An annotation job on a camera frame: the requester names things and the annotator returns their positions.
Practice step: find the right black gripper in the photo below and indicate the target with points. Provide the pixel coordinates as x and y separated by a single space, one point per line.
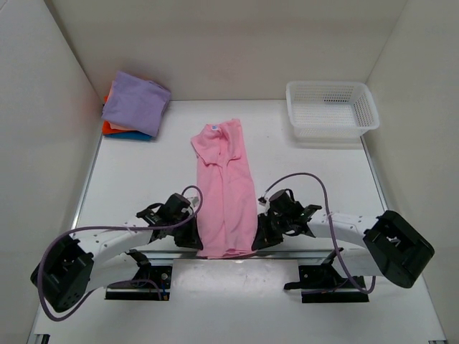
264 237

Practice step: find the purple folded t shirt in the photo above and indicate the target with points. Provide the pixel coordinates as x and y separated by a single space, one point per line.
136 103

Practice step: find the blue folded t shirt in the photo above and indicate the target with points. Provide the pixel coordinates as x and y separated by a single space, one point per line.
130 135

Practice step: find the white plastic basket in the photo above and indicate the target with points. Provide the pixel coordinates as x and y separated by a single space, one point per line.
326 110

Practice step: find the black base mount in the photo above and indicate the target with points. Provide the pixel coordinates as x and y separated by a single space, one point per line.
152 282
321 283

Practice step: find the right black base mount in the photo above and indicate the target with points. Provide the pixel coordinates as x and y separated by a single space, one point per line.
321 283

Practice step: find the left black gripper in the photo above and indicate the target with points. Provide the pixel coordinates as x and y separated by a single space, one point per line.
191 239

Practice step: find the pink t shirt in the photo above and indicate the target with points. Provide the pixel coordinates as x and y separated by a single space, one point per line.
227 220

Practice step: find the orange folded t shirt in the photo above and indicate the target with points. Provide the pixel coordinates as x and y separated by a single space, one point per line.
109 130

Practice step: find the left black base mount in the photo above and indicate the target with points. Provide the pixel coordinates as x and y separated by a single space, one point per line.
152 282

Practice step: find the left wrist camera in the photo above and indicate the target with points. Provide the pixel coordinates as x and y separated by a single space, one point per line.
194 203

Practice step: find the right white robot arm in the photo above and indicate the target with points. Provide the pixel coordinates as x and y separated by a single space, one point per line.
385 245

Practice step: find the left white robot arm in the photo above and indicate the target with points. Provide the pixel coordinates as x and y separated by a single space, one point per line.
93 257

